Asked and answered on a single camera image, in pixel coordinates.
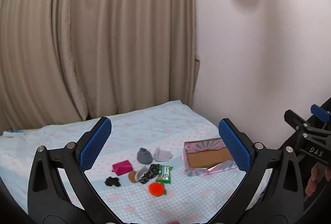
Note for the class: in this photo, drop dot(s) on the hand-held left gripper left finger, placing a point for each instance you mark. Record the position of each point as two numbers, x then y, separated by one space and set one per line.
94 145

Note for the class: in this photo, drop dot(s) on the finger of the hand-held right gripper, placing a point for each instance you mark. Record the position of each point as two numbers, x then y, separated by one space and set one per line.
294 118
320 111

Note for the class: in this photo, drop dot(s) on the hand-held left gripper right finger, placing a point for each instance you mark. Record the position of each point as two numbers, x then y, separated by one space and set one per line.
234 145

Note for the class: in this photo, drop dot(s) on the cardboard box with pink lining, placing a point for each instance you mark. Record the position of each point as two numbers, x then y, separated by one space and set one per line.
206 158

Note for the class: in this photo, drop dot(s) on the magenta pouch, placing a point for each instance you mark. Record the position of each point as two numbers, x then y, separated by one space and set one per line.
122 167

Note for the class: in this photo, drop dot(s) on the small black fabric item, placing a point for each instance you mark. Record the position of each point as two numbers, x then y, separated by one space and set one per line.
112 181

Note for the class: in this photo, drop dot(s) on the brown plush toy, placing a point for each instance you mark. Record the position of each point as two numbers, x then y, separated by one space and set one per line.
132 176

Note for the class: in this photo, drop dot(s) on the black patterned scrunchie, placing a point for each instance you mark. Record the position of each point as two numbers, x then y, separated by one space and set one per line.
149 174

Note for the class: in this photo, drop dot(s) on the green wipes packet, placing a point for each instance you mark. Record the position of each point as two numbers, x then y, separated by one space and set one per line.
165 174

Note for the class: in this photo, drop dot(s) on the orange pom-pom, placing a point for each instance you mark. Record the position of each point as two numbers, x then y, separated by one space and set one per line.
156 189

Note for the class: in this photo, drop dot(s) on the person's right hand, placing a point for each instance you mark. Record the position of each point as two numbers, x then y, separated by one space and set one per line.
313 180

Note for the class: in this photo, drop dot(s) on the dark grey rolled sock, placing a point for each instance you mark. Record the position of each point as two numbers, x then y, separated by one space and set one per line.
144 155

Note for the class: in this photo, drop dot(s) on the blue checked bed sheet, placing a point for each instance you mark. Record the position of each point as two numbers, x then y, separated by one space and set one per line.
155 125

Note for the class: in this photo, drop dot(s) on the light grey cloth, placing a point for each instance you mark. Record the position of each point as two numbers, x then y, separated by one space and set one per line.
162 154

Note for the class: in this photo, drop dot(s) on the small blue object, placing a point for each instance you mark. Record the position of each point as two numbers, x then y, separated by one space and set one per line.
16 131

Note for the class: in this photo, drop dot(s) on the beige curtain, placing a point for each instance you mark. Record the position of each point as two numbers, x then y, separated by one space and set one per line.
98 32

